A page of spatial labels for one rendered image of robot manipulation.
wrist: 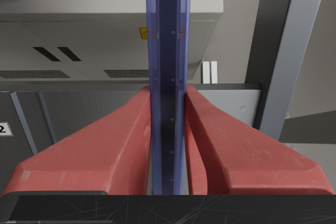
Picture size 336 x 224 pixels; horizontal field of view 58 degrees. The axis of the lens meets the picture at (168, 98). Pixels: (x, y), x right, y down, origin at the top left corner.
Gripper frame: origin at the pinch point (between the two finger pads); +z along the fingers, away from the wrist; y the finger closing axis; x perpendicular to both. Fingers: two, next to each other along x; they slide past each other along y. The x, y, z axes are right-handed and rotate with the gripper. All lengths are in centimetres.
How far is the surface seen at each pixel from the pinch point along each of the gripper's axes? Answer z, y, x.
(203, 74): 58, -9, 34
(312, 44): 94, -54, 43
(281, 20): 9.7, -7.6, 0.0
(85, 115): 10.3, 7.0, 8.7
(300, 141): 39, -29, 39
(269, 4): 12.6, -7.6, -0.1
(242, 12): 103, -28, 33
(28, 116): 10.2, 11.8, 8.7
